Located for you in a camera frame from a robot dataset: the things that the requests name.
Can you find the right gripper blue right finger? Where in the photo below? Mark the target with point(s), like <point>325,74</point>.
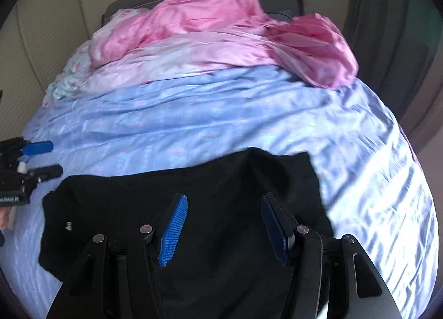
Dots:
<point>279,229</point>

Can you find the green curtain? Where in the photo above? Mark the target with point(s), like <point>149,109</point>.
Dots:
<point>395,43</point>

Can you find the left hand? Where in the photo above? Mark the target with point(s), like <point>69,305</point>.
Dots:
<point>7,217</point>

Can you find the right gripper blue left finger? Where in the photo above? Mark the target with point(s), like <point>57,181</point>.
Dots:
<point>171,227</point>

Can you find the blue striped floral bedsheet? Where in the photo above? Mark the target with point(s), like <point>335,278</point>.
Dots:
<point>372,186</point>

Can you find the black shorts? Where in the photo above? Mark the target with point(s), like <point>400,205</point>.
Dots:
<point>223,265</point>

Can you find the pink satin blanket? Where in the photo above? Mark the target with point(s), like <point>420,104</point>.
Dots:
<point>180,38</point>

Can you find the floral light pillow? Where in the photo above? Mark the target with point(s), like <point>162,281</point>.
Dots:
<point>75,80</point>

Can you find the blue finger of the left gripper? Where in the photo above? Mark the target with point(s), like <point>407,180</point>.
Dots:
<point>37,148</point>
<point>46,173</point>

